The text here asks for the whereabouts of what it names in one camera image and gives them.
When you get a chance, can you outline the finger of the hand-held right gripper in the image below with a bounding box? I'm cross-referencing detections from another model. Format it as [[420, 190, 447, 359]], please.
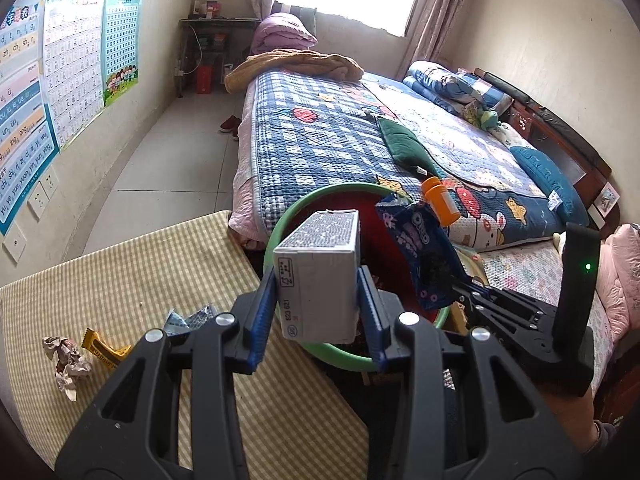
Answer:
[[450, 275, 544, 314], [451, 294, 502, 334]]

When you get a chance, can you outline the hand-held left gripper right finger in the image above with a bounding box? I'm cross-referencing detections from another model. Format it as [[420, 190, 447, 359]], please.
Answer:
[[356, 266, 584, 480]]

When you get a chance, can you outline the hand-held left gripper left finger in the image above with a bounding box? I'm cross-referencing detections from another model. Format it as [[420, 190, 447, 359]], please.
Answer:
[[54, 265, 278, 480]]

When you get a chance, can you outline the white drink carton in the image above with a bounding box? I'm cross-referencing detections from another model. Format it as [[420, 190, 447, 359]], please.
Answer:
[[273, 209, 362, 343]]

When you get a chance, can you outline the green plastic basin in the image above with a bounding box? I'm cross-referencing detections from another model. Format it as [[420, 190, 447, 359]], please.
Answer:
[[262, 182, 453, 372]]

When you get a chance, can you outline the blue cookie wrapper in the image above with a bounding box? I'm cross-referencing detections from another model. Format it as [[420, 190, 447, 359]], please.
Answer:
[[375, 195, 451, 311]]

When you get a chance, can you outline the person's right hand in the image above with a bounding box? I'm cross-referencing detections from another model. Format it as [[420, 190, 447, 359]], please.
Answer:
[[539, 384, 599, 454]]

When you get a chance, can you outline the silver blue wrapper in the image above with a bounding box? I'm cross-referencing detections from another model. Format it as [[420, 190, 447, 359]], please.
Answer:
[[164, 304, 217, 337]]

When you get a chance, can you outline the orange plastic bottle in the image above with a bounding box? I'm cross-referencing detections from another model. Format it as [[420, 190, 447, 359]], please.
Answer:
[[421, 176, 462, 226]]

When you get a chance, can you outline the blue pillow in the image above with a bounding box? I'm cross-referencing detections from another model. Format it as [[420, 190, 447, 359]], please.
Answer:
[[510, 146, 591, 227]]

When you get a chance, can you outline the yellow brown bar wrapper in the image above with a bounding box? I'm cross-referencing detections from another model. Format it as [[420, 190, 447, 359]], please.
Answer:
[[82, 328, 132, 368]]

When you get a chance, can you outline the dark green cushion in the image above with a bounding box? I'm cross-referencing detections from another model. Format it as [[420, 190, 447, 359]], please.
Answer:
[[378, 117, 441, 173]]

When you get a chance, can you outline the wooden bed headboard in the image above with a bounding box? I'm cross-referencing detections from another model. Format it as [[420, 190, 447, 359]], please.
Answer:
[[472, 66, 612, 233]]

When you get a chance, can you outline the green plush toy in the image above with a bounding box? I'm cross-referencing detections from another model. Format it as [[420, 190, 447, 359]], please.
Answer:
[[462, 100, 501, 131]]

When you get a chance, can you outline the bed with patchwork quilt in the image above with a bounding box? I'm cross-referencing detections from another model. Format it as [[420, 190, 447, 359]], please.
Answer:
[[247, 69, 591, 253]]

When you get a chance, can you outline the crumpled paper ball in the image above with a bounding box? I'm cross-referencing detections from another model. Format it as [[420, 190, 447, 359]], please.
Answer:
[[41, 336, 93, 402]]

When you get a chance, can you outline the blue folded quilt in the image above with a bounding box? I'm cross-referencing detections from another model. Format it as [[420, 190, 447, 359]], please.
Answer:
[[402, 60, 513, 113]]

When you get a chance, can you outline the tan blanket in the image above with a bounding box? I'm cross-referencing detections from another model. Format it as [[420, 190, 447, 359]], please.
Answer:
[[225, 50, 366, 93]]

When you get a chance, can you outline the pink folded quilt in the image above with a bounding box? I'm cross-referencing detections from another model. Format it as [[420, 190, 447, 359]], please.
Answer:
[[250, 14, 318, 55]]

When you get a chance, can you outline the dark metal desk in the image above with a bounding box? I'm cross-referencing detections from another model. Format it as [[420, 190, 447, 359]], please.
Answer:
[[177, 16, 263, 98]]

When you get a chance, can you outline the white round-hole wall plate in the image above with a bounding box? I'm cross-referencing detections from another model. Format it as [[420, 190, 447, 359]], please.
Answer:
[[2, 222, 28, 263]]

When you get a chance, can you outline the green bordered wall poster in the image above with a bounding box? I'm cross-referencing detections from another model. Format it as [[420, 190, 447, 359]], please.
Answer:
[[101, 0, 144, 108]]

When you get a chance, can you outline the blue striped wall poster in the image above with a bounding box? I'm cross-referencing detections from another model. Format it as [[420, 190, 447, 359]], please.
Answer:
[[0, 0, 61, 236]]

